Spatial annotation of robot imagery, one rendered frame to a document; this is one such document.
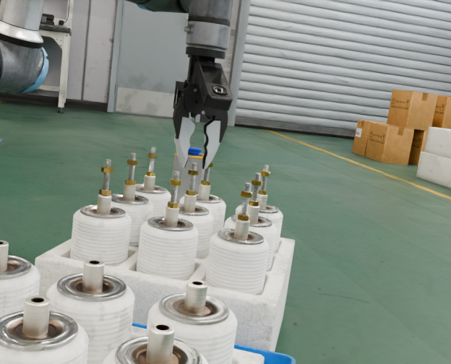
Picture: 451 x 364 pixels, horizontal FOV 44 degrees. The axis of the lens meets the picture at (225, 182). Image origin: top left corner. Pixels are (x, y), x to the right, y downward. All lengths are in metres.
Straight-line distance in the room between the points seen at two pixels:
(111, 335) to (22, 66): 0.81
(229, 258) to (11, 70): 0.67
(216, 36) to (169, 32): 5.19
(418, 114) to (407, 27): 2.39
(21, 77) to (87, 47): 4.80
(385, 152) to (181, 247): 3.95
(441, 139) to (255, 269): 3.24
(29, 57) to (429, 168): 3.19
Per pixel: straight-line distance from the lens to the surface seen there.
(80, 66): 6.11
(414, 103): 4.84
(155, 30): 6.16
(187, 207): 1.03
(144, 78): 6.14
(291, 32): 6.49
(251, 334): 0.88
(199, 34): 1.00
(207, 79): 0.96
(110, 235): 0.93
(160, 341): 0.50
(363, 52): 6.85
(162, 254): 0.90
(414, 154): 5.00
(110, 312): 0.62
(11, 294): 0.67
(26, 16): 1.31
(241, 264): 0.88
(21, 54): 1.31
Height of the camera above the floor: 0.50
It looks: 10 degrees down
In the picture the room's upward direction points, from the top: 8 degrees clockwise
